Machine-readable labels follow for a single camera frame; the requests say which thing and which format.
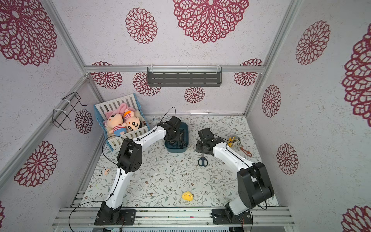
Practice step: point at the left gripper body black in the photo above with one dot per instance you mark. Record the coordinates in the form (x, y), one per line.
(175, 137)

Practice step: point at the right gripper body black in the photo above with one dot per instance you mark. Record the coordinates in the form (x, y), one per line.
(202, 147)

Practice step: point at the blue handled scissors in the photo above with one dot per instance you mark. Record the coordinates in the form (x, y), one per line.
(202, 161)

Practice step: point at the teal storage box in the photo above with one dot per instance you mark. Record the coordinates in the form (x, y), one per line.
(181, 143)

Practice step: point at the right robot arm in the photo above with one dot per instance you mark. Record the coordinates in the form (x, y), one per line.
(253, 181)

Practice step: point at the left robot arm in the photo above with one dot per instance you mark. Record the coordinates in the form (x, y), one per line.
(129, 160)

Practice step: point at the yellow toy with glass ball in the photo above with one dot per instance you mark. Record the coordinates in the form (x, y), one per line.
(234, 141)

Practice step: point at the orange hat plush doll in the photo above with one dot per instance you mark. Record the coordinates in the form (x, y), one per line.
(133, 120)

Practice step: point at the red orange small tool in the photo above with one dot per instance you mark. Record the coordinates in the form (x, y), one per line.
(246, 152)

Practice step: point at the yellow plush chick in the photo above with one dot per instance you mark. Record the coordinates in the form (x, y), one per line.
(187, 196)

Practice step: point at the pink plush doll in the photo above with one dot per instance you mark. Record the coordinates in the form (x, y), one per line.
(114, 123)

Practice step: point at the white blue slatted basket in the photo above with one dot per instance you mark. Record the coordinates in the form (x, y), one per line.
(114, 141)

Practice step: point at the small white toy figure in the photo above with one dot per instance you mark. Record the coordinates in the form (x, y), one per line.
(105, 172)

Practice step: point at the grey wall shelf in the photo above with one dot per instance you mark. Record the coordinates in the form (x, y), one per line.
(184, 79)

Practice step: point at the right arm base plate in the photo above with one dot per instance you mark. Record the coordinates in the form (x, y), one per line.
(225, 216)

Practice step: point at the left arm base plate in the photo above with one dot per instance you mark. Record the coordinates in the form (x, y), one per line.
(117, 217)

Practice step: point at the black wire wall rack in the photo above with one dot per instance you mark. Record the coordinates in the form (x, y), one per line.
(59, 116)

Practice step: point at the aluminium front rail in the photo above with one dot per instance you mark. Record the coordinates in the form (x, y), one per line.
(173, 219)

